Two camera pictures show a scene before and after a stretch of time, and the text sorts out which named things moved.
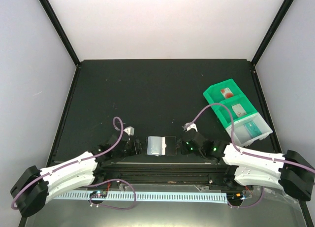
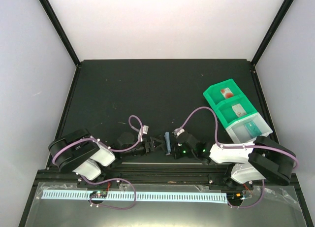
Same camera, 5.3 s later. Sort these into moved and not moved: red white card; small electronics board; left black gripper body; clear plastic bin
Moved: left black gripper body
Not moved: clear plastic bin; small electronics board; red white card
